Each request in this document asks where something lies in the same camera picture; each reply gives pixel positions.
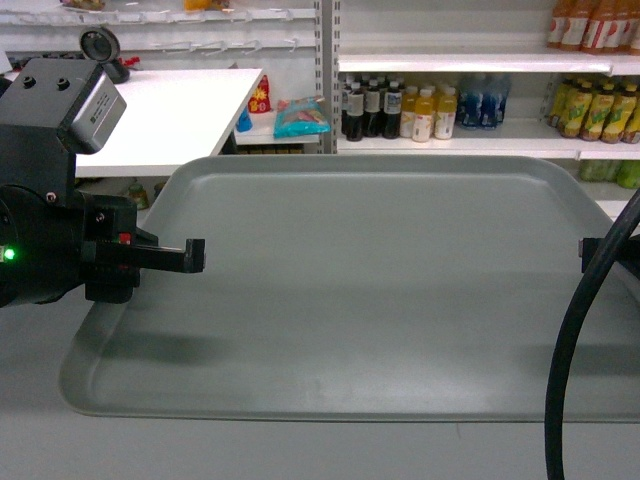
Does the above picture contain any green soda can left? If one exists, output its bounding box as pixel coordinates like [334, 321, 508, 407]
[579, 160, 621, 183]

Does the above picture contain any red snack packet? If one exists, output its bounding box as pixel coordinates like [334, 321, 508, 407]
[248, 75, 271, 114]

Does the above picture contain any white checkout counter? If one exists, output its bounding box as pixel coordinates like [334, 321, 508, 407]
[0, 68, 265, 179]

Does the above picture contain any yellow juice bottle front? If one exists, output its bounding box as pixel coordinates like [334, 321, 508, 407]
[411, 88, 434, 143]

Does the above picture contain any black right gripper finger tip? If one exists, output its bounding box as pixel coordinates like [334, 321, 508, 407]
[578, 237, 602, 273]

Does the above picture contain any dark cola bottle left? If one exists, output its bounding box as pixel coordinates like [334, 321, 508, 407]
[345, 82, 364, 142]

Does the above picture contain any yellow juice bottle middle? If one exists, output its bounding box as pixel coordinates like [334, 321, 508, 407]
[434, 86, 457, 140]

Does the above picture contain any blue drink bottle left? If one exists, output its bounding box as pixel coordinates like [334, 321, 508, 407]
[456, 73, 485, 129]

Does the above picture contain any teal snack bag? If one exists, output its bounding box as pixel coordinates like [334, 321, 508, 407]
[273, 96, 331, 139]

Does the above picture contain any yellow juice bottle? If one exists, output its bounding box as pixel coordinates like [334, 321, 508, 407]
[434, 86, 457, 140]
[411, 88, 434, 143]

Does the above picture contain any black thick cable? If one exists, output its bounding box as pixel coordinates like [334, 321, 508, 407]
[544, 188, 640, 480]

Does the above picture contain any orange juice bottle back left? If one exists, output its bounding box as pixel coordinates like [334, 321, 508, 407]
[546, 0, 571, 48]

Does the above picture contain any yellow lemon tea bottle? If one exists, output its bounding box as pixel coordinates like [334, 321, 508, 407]
[558, 80, 593, 138]
[579, 82, 615, 141]
[600, 83, 637, 144]

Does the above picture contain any yellow lemon tea bottle left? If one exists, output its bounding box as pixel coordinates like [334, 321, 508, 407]
[558, 80, 593, 138]

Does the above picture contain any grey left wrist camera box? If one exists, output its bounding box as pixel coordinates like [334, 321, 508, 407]
[70, 73, 127, 154]

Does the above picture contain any black round barcode scanner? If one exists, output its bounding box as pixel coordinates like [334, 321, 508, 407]
[79, 27, 130, 84]

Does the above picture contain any orange juice bottle red label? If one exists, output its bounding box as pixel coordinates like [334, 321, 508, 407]
[560, 0, 592, 51]

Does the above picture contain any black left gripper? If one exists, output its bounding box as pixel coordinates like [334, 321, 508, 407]
[1, 185, 206, 307]

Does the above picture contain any yellow lemon tea bottle right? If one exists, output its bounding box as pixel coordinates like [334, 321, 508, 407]
[600, 83, 637, 144]

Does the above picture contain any yellow lemon tea bottle middle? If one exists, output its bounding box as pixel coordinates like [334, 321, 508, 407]
[579, 82, 615, 141]

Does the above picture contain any white upper shelf board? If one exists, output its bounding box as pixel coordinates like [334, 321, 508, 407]
[338, 50, 639, 76]

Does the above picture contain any dark tea bottle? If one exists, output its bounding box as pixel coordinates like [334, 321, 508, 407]
[382, 81, 402, 139]

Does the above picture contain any grey rectangular serving tray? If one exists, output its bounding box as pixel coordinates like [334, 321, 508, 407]
[60, 156, 611, 422]

